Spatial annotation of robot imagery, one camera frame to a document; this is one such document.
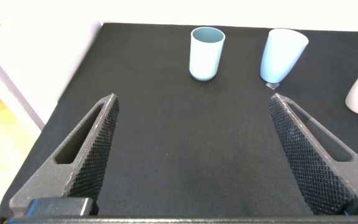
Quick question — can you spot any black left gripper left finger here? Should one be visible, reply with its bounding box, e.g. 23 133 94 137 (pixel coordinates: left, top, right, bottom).
9 93 120 217

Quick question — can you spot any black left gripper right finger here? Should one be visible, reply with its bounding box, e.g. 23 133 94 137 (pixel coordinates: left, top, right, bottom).
268 93 358 216

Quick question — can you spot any light blue plastic cup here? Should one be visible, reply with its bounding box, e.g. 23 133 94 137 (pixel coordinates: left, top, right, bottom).
259 28 310 84

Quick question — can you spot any teal plastic cup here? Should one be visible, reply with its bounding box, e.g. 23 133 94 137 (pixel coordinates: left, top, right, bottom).
188 26 226 82

